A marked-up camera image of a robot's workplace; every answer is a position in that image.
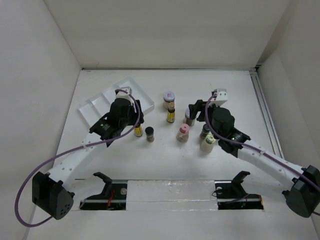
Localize white divided organizer tray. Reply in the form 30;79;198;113
78;76;155;128

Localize dark cap spice jar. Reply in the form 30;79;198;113
199;123;210;140

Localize pink cap spice bottle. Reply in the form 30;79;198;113
176;123;190;143

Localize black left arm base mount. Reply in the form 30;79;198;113
79;172;128;211

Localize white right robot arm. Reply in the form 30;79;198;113
188;97;320;218

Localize yellow label bottle gold cap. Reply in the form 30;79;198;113
134;123;143;137

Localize black cap spice jar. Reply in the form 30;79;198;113
145;126;155;143

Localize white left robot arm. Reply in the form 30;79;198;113
32;95;144;220

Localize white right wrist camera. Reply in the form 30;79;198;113
211;88;228;107

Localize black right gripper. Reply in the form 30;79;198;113
189;99;222;140

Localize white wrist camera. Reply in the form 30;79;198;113
115;86;136;108
211;88;228;107

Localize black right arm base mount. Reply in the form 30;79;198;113
211;171;264;210

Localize white lid jar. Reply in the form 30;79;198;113
163;91;176;109
183;108;197;127

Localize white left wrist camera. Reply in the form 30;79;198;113
115;86;136;108

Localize cream cap sauce bottle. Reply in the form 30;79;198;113
200;133;216;153

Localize aluminium rail right side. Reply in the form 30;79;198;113
249;68;285;159

